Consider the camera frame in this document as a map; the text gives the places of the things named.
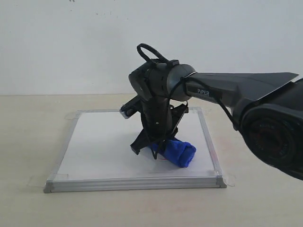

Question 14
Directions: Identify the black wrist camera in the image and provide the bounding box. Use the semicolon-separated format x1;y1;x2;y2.
119;96;142;119

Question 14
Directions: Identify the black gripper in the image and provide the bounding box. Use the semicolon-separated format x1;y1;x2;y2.
130;98;188;155

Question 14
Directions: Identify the blue cloth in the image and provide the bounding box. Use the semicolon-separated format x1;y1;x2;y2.
150;138;196;168

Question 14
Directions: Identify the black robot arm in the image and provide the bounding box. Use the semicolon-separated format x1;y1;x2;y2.
121;59;303;180

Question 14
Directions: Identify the white board with aluminium frame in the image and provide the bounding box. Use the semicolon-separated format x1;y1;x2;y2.
44;107;226;193

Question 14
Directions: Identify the clear tape front right corner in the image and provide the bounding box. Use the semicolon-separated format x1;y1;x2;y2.
211;171;236;188

